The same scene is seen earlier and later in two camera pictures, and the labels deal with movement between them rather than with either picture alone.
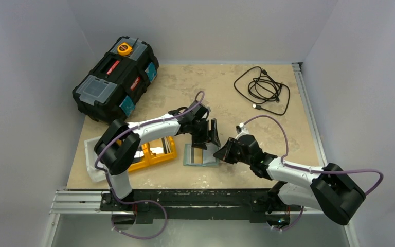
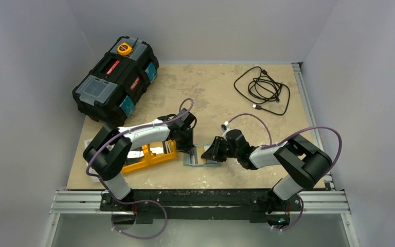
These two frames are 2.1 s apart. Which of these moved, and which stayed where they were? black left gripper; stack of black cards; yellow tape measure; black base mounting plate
Moved: black left gripper
Stayed: stack of black cards; yellow tape measure; black base mounting plate
